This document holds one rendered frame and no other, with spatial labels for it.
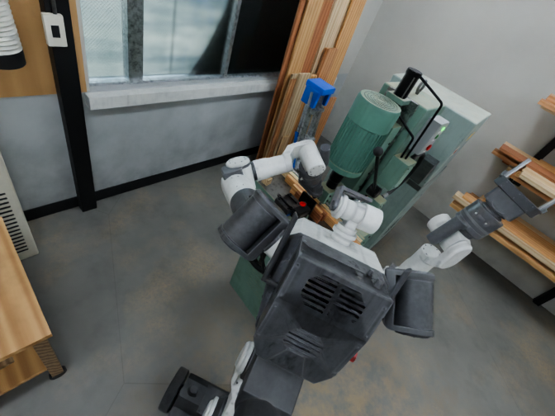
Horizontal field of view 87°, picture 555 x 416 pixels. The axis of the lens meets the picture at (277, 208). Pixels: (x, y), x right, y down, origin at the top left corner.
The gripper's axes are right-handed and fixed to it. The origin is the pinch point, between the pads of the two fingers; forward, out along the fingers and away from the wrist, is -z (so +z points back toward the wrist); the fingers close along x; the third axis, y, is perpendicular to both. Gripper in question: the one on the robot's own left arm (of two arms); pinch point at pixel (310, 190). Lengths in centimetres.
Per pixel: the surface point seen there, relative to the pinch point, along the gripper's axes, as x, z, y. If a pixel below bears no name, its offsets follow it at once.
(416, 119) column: 9, 14, 48
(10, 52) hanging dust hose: -109, 42, -64
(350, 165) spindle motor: 5.3, 7.4, 16.9
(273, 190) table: -21.0, -20.4, -6.0
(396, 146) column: 9.2, 2.1, 41.6
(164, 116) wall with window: -134, -43, -21
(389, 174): 14.2, -7.5, 34.9
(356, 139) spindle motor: 2.6, 17.6, 20.8
